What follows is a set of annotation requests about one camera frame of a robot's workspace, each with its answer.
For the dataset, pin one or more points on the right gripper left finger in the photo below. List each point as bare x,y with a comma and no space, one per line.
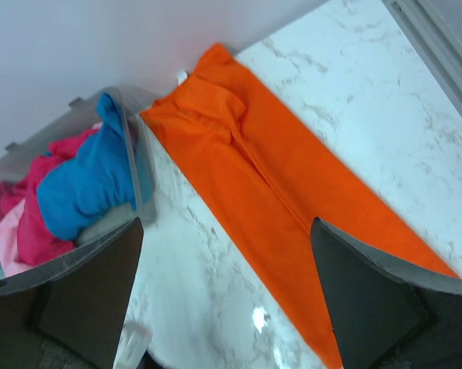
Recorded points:
77,301

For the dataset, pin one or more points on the magenta t shirt in bin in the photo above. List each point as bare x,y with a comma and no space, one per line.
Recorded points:
36,244

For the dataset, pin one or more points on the right aluminium frame post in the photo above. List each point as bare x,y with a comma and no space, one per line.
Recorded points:
435,30

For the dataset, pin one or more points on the pink t shirt in bin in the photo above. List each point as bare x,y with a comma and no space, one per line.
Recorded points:
10,260

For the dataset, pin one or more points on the clear plastic storage bin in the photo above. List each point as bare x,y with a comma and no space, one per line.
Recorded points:
14,165

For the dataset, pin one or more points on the orange t shirt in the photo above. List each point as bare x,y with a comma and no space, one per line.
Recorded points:
265,177

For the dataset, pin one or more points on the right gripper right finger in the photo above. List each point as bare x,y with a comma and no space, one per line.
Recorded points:
386,312

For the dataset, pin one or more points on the blue t shirt in bin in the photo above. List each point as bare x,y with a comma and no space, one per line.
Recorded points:
82,190

